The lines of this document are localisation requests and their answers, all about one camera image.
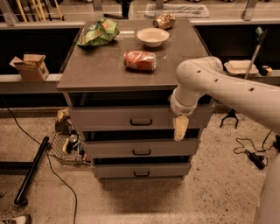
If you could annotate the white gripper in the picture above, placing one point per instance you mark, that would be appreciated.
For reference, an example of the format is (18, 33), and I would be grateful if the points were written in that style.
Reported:
(181, 108)

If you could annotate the grey top drawer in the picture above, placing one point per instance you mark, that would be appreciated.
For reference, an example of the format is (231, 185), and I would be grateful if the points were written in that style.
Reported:
(122, 118)

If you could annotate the grey drawer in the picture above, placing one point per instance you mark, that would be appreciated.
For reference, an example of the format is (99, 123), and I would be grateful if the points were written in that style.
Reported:
(141, 148)
(138, 171)
(122, 118)

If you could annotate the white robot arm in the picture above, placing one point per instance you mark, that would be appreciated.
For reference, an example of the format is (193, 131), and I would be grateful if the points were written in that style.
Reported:
(258, 101)

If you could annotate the grey middle drawer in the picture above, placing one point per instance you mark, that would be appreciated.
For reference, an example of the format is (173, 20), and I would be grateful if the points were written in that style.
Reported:
(141, 148)

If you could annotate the grey drawer cabinet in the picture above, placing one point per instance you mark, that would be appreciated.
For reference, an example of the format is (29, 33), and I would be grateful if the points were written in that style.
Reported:
(97, 77)

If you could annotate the grey bottom drawer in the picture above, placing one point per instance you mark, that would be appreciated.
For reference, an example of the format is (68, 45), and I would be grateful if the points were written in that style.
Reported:
(138, 171)

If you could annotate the open cardboard box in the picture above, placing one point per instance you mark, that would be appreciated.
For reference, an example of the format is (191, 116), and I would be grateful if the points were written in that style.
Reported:
(32, 68)

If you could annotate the red soda can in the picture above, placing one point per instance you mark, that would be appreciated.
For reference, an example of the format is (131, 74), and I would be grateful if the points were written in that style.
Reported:
(140, 60)

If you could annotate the white foam takeout container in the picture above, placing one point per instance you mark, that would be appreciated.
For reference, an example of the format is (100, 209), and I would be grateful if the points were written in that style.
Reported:
(237, 67)

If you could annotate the white paper bowl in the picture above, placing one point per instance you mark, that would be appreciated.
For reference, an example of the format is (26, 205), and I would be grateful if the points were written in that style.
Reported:
(152, 37)

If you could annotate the yellow tape measure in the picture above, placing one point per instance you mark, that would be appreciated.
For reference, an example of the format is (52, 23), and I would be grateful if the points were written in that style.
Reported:
(265, 71)

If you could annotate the crushed brown can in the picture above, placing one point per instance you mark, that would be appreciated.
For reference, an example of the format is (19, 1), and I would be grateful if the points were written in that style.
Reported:
(165, 21)

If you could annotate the white mat on shelf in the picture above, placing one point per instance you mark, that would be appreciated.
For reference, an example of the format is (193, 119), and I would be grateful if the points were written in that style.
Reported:
(179, 10)

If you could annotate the crumpled brown paper bag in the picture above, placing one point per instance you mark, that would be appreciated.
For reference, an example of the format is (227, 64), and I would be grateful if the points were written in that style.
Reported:
(62, 123)

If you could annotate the green chip bag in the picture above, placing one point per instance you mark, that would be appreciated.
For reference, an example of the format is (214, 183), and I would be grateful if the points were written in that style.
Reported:
(100, 33)

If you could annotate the black table leg bar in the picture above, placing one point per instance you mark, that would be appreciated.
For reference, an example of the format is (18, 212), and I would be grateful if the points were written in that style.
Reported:
(20, 199)

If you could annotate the white sneaker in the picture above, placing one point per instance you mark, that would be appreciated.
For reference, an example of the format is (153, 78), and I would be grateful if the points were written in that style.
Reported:
(23, 219)

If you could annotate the wire basket with items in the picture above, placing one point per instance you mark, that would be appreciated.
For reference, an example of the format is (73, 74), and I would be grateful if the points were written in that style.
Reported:
(67, 150)

